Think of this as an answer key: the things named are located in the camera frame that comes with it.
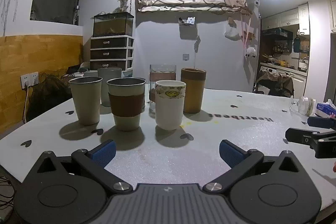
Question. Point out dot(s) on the blue tissue box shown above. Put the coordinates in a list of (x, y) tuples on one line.
[(325, 108)]

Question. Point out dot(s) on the grey refrigerator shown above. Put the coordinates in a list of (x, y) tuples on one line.
[(331, 69)]

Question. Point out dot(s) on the glass terrarium tank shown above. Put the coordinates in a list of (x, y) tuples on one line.
[(113, 26)]

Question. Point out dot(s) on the white cup with yellow print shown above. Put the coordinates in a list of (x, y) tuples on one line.
[(170, 108)]

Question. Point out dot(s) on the plain beige cup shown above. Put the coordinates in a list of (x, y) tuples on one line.
[(86, 102)]

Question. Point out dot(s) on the plastic drawer cabinet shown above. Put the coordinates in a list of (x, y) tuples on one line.
[(111, 52)]

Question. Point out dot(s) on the tan cup with brown rim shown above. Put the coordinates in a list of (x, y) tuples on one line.
[(193, 91)]

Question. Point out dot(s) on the dark mesh bag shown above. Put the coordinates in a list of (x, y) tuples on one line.
[(47, 96)]

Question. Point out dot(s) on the chair with draped clothes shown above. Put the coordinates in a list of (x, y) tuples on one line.
[(275, 82)]

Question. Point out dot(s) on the white kitchen wall cabinets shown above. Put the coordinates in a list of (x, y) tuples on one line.
[(286, 18)]

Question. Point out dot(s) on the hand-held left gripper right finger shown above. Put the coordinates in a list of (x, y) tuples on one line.
[(231, 154)]

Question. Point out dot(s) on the white wall socket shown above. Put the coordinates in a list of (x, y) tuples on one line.
[(29, 79)]

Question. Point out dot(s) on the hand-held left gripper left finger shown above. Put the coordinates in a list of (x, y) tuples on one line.
[(103, 152)]

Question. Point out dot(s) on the white hanging bag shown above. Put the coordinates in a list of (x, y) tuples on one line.
[(233, 33)]

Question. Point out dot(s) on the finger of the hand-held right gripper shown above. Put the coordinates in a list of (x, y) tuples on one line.
[(319, 122), (299, 134)]

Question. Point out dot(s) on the grey cup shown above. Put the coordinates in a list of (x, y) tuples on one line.
[(111, 77)]

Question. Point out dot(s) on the beige cup with brown sleeve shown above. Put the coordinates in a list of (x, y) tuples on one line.
[(126, 107)]

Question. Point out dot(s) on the tall glass cup brown sleeve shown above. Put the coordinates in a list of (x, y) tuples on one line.
[(162, 74)]

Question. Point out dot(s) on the white hanging plush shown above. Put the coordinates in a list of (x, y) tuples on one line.
[(250, 52)]

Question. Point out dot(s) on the white wall switch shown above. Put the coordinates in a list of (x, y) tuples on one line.
[(185, 56)]

